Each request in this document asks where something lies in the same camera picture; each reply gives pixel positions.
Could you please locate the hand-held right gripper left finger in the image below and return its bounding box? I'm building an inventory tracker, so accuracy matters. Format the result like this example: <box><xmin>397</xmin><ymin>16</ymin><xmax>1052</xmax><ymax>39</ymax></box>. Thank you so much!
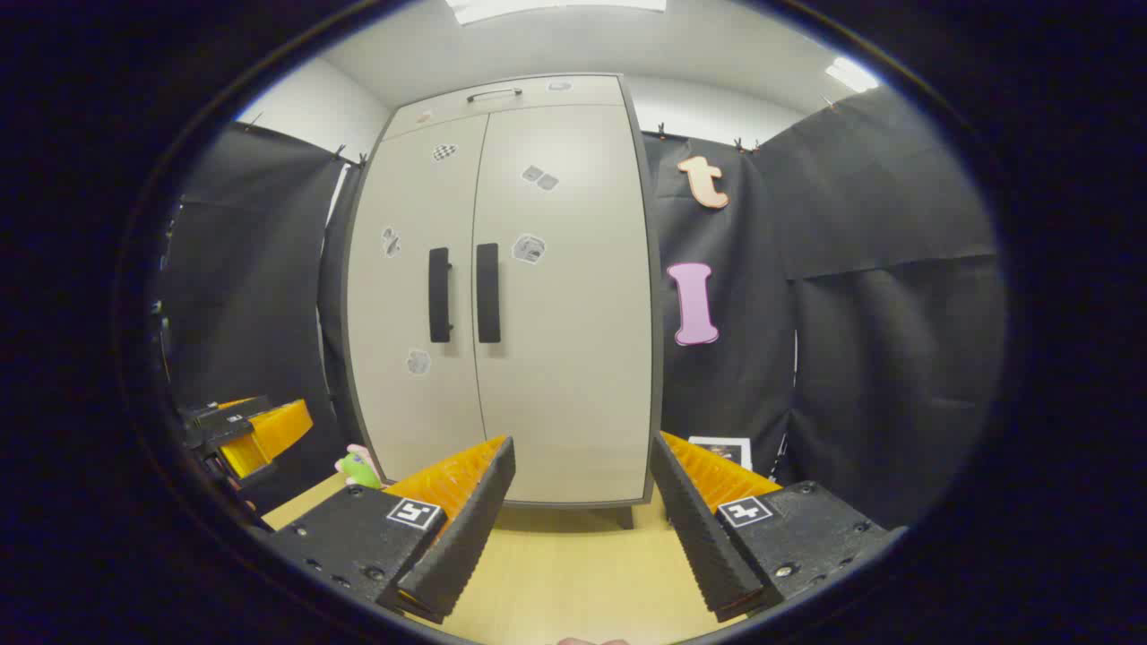
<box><xmin>267</xmin><ymin>435</ymin><xmax>517</xmax><ymax>625</ymax></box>

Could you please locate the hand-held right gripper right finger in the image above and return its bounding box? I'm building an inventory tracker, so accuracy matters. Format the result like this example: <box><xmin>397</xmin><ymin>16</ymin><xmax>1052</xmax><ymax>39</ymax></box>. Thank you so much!
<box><xmin>650</xmin><ymin>431</ymin><xmax>902</xmax><ymax>624</ymax></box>

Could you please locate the beige double-door shoe cabinet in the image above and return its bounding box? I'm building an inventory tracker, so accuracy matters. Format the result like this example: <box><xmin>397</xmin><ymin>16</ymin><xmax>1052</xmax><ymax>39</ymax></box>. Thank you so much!
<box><xmin>341</xmin><ymin>73</ymin><xmax>665</xmax><ymax>530</ymax></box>

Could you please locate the beige cabinet door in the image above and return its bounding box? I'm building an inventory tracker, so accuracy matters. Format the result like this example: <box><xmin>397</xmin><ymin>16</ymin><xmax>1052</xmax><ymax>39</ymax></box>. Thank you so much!
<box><xmin>472</xmin><ymin>104</ymin><xmax>655</xmax><ymax>505</ymax></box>
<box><xmin>345</xmin><ymin>115</ymin><xmax>492</xmax><ymax>486</ymax></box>

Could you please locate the beige cabinet drawer front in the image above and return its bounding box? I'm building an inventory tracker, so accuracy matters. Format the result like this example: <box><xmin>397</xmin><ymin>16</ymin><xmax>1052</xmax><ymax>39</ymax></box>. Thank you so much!
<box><xmin>385</xmin><ymin>74</ymin><xmax>626</xmax><ymax>141</ymax></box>

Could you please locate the green pink plush toy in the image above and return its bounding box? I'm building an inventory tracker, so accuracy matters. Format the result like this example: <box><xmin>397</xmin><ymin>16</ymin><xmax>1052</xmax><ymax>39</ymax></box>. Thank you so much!
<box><xmin>335</xmin><ymin>443</ymin><xmax>388</xmax><ymax>490</ymax></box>

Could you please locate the black backdrop cloth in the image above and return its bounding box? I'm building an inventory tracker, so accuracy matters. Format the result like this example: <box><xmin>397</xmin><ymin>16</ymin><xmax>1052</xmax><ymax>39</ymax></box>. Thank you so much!
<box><xmin>641</xmin><ymin>85</ymin><xmax>1009</xmax><ymax>531</ymax></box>
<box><xmin>152</xmin><ymin>121</ymin><xmax>373</xmax><ymax>520</ymax></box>

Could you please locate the small ceiling light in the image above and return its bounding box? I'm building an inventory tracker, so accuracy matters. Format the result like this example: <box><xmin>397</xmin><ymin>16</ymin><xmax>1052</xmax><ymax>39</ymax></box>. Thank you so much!
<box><xmin>824</xmin><ymin>56</ymin><xmax>882</xmax><ymax>94</ymax></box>

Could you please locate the long ceiling light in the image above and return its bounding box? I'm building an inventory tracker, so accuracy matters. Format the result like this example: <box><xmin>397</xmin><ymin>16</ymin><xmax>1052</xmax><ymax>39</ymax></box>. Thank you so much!
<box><xmin>445</xmin><ymin>0</ymin><xmax>668</xmax><ymax>26</ymax></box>

